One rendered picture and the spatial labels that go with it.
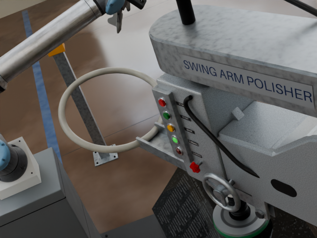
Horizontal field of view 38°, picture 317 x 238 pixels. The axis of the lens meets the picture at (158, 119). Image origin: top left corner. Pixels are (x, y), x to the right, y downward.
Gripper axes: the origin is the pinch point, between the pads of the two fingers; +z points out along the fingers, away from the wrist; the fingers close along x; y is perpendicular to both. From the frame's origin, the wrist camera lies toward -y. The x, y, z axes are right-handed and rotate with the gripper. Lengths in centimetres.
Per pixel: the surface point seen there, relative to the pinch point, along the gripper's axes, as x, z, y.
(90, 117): -53, 148, 54
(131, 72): 1.7, 28.1, -1.7
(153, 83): 6.6, 28.0, -13.9
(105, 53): -219, 247, 109
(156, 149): 46, 22, -26
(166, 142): 38, 27, -28
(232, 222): 65, 32, -60
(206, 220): 59, 47, -50
